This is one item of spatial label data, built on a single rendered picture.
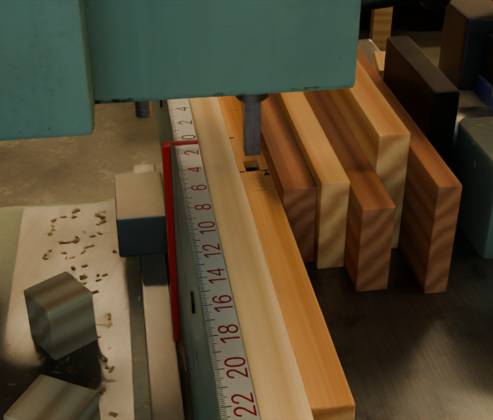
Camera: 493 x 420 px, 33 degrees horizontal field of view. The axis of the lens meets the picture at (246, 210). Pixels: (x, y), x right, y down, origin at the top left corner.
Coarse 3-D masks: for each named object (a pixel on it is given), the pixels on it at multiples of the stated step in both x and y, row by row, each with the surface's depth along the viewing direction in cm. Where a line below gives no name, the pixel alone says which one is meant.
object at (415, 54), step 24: (408, 48) 50; (384, 72) 53; (408, 72) 48; (432, 72) 47; (408, 96) 49; (432, 96) 45; (456, 96) 45; (432, 120) 45; (456, 120) 50; (432, 144) 46
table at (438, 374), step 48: (336, 288) 45; (480, 288) 45; (192, 336) 44; (336, 336) 42; (384, 336) 42; (432, 336) 42; (480, 336) 42; (384, 384) 39; (432, 384) 39; (480, 384) 39
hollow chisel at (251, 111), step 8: (248, 104) 46; (256, 104) 46; (248, 112) 47; (256, 112) 47; (248, 120) 47; (256, 120) 47; (248, 128) 47; (256, 128) 47; (248, 136) 47; (256, 136) 47; (248, 144) 48; (256, 144) 48; (248, 152) 48; (256, 152) 48
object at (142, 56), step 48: (96, 0) 39; (144, 0) 39; (192, 0) 40; (240, 0) 40; (288, 0) 40; (336, 0) 41; (96, 48) 40; (144, 48) 41; (192, 48) 41; (240, 48) 41; (288, 48) 42; (336, 48) 42; (96, 96) 41; (144, 96) 42; (192, 96) 42; (240, 96) 46
